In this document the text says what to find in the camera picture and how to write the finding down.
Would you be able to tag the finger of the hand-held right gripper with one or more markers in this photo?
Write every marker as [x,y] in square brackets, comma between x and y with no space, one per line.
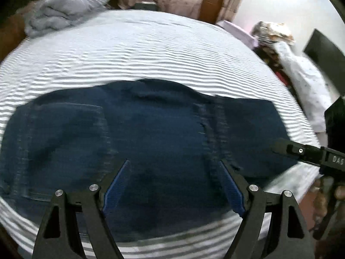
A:
[296,149]

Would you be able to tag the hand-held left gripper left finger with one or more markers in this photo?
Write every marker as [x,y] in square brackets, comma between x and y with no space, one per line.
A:
[116,188]

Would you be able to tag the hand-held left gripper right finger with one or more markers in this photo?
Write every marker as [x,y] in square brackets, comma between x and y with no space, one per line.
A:
[231,191]

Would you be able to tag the dark blue denim pants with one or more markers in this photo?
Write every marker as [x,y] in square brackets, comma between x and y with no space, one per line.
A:
[151,129]

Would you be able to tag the person's right hand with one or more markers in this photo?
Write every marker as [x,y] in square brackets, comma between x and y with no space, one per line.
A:
[318,197]

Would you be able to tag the white floral cloth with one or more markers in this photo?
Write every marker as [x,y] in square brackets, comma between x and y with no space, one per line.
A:
[304,81]

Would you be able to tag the black television screen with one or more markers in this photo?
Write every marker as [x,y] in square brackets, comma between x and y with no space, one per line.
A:
[323,56]

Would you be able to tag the pile of folded clothes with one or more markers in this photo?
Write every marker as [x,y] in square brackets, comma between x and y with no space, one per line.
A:
[272,31]

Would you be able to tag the pink cloth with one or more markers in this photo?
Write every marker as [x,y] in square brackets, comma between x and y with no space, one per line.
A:
[237,29]

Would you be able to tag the bed with grey striped sheet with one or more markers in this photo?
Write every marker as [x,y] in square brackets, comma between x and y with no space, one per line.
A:
[134,45]

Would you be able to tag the brown wooden door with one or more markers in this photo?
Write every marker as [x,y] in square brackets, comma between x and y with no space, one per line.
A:
[215,2]

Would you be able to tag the dark storage box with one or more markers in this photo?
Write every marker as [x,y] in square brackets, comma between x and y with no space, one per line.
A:
[145,5]

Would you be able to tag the carved dark wooden headboard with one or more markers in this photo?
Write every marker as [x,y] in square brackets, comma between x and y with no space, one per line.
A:
[10,32]

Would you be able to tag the grey folded quilt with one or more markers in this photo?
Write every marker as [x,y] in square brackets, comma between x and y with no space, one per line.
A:
[62,8]

